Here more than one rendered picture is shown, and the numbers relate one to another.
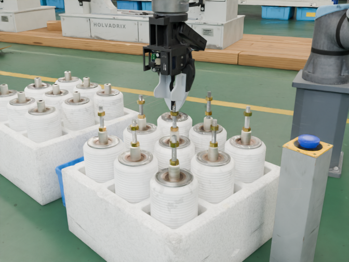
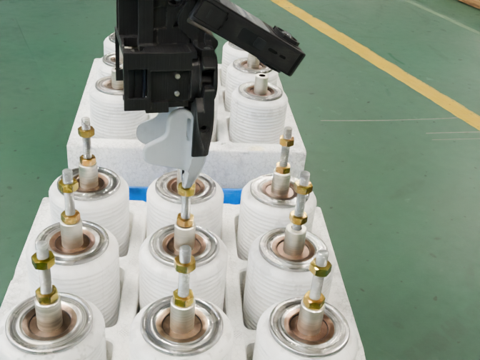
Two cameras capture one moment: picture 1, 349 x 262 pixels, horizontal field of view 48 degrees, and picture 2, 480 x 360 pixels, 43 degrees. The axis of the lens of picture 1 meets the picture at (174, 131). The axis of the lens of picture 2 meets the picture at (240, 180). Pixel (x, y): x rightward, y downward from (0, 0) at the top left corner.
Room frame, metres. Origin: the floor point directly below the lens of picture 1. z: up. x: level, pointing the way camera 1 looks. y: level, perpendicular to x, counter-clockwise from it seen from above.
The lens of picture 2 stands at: (0.46, -0.37, 0.66)
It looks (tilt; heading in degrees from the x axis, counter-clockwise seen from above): 31 degrees down; 38
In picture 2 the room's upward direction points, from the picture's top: 6 degrees clockwise
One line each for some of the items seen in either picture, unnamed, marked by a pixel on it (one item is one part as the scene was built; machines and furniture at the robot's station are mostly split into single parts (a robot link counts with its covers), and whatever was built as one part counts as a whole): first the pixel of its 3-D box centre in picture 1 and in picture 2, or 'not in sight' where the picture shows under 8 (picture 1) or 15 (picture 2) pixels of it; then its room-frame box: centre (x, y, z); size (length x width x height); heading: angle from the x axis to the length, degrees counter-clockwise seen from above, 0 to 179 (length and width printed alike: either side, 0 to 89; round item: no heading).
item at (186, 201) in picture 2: (174, 121); (186, 205); (0.84, 0.00, 0.30); 0.01 x 0.01 x 0.08
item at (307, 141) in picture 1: (308, 142); not in sight; (0.69, -0.26, 0.32); 0.04 x 0.04 x 0.02
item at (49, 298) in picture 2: (174, 161); (46, 293); (0.67, 0.00, 0.29); 0.02 x 0.02 x 0.01; 75
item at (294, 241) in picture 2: (207, 123); (294, 240); (0.92, -0.09, 0.26); 0.02 x 0.02 x 0.03
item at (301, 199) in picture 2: (209, 106); (300, 203); (0.92, -0.09, 0.31); 0.01 x 0.01 x 0.08
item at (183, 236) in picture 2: (174, 136); (184, 236); (0.84, 0.00, 0.26); 0.02 x 0.02 x 0.03
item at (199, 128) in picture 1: (207, 128); (293, 249); (0.92, -0.09, 0.25); 0.08 x 0.08 x 0.01
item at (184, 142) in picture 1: (174, 142); (183, 245); (0.84, 0.00, 0.25); 0.08 x 0.08 x 0.01
